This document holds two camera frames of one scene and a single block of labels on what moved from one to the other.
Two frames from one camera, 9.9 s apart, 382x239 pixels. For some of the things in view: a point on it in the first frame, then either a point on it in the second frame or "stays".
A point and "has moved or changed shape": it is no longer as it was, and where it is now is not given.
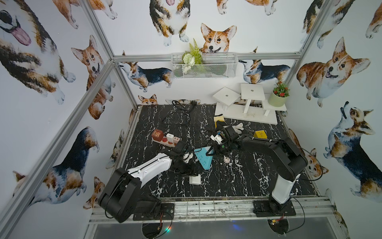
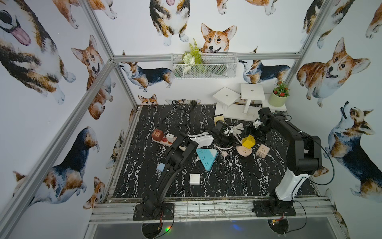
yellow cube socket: (260, 134) has moved or changed shape
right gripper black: (217, 146) → (256, 136)
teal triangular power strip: (205, 155) stays
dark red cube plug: (157, 135) stays
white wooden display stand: (250, 104) stays
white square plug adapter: (195, 180) stays
